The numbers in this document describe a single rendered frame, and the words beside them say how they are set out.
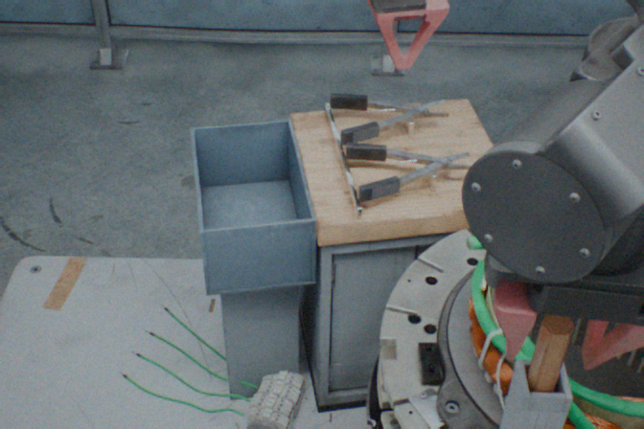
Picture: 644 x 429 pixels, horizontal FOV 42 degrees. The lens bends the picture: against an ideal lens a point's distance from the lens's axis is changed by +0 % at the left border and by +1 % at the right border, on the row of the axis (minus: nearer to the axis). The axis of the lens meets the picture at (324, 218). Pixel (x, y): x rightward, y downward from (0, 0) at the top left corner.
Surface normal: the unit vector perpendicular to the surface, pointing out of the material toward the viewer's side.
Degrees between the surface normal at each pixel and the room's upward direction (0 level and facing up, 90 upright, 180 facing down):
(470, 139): 0
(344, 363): 90
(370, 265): 90
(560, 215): 91
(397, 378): 0
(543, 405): 90
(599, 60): 3
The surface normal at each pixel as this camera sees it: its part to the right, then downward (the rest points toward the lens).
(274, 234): 0.17, 0.65
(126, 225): 0.01, -0.76
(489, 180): -0.63, 0.52
